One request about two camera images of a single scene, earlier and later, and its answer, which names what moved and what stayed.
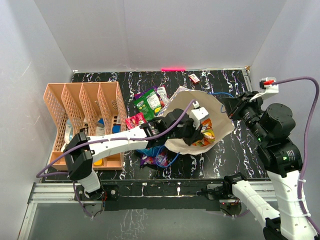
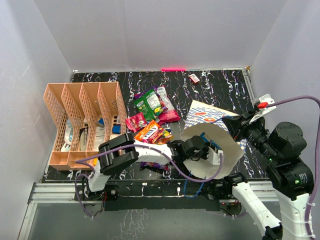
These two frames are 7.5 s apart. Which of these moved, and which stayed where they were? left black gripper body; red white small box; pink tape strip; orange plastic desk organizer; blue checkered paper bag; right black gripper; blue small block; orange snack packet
Moved: blue checkered paper bag; left black gripper body; orange snack packet; right black gripper
Stayed: pink tape strip; red white small box; blue small block; orange plastic desk organizer
